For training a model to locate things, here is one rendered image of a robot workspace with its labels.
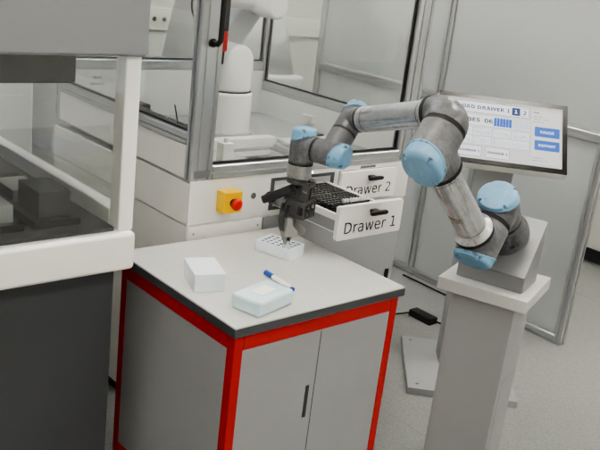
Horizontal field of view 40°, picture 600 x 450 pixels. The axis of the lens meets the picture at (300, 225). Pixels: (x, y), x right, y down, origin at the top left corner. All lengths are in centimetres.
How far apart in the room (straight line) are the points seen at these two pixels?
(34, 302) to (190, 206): 63
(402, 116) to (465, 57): 223
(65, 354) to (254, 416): 53
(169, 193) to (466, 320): 102
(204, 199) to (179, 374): 59
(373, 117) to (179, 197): 69
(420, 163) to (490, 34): 236
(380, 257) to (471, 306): 76
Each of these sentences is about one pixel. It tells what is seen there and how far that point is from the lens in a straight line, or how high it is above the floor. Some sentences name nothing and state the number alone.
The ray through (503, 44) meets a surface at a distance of 431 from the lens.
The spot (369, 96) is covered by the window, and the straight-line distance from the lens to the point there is 301.
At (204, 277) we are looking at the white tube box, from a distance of 221.
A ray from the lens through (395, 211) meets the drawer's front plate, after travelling 272.
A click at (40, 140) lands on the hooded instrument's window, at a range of 203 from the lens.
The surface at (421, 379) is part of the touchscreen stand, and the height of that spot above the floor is 3.
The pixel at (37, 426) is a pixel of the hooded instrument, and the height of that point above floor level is 36.
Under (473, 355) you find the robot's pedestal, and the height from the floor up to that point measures 52.
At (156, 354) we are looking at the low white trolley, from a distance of 241.
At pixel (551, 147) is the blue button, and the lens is 341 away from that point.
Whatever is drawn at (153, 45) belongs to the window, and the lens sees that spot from 274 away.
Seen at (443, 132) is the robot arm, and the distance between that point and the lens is 207.
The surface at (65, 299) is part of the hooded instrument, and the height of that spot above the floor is 71.
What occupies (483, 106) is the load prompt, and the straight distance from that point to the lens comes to 342.
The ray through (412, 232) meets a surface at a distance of 472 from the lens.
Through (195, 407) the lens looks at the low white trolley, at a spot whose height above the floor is 46.
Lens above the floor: 163
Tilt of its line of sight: 18 degrees down
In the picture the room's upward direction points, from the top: 7 degrees clockwise
